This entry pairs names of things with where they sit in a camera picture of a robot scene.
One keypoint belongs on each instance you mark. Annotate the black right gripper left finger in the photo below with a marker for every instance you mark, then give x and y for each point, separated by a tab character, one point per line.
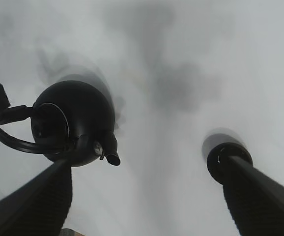
40	207

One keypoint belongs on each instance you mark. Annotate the small black teacup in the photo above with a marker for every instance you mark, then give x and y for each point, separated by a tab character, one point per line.
218	159

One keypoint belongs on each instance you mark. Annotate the black round tea kettle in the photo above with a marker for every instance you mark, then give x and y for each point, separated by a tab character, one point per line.
70	120

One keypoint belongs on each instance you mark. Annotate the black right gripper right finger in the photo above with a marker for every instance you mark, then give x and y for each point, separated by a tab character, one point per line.
255	201

